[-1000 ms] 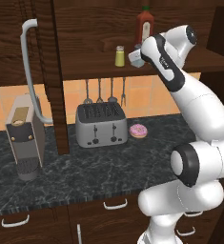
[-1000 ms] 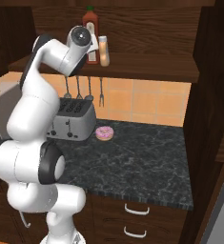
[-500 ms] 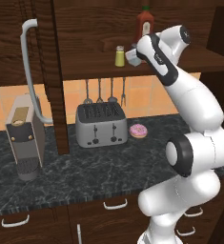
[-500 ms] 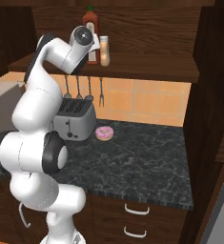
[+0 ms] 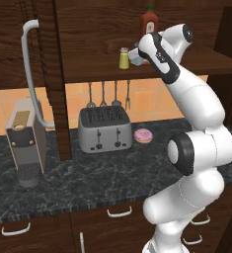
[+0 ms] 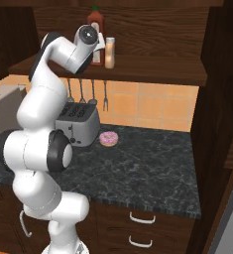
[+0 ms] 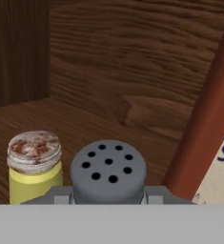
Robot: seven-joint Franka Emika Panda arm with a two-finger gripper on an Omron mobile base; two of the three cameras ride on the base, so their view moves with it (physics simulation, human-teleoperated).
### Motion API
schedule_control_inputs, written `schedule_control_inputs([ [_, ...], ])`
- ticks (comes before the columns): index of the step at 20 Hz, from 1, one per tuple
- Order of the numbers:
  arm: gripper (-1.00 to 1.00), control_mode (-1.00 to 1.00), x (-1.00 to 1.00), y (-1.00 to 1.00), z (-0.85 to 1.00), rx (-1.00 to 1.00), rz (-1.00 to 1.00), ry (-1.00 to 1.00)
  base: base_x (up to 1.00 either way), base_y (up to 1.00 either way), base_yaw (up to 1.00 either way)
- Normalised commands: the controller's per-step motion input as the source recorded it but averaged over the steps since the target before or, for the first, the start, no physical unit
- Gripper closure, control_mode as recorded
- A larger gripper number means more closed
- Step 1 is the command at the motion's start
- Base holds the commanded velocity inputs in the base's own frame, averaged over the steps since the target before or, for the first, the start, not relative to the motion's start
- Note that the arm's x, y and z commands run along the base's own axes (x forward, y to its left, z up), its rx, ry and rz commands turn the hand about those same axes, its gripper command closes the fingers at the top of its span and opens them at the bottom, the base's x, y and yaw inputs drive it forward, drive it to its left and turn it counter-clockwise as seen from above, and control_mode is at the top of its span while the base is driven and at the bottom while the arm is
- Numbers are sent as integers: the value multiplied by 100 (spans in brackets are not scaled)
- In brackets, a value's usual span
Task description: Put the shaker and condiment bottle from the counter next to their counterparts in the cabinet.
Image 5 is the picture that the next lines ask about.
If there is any dark wood closed cabinet door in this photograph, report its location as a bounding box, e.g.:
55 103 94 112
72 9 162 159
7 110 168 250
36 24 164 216
0 0 47 91

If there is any white drawer handle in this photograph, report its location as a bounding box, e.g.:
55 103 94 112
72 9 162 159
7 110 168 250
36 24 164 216
1 221 33 237
182 233 203 247
106 206 133 218
190 214 211 226

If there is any yellow-green shaker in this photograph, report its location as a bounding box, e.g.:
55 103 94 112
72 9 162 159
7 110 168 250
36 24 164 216
118 46 131 70

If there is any red condiment bottle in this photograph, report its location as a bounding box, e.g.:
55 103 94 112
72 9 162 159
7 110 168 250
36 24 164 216
139 5 160 38

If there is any dark wood drawer front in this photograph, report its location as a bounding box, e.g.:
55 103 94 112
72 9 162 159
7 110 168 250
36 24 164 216
69 201 149 253
0 212 72 253

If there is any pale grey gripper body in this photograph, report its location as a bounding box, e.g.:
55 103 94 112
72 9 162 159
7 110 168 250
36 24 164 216
128 45 147 67

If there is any hanging metal utensil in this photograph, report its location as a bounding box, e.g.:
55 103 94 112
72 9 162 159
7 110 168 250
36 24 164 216
99 81 109 108
111 80 122 108
85 82 98 110

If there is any hanging metal fork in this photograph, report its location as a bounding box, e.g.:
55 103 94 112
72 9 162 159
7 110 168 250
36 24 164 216
124 79 132 111

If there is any long grey cabinet door handle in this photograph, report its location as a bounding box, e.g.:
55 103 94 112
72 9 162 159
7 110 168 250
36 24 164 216
20 19 56 129

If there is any pink frosted donut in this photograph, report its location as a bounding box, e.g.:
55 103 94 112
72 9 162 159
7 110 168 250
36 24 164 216
133 127 154 145

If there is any dark wood wall cabinet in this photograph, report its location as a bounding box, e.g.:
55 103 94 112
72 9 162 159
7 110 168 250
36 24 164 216
54 0 232 84

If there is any dark wood open cabinet door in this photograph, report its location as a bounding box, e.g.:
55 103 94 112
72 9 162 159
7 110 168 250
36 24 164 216
33 0 73 162
207 5 232 129

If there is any white vertical door handle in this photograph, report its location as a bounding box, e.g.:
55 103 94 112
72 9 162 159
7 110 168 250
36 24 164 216
79 231 86 253

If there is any silver four-slot toaster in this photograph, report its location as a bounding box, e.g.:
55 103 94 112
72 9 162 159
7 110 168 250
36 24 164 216
77 105 134 154

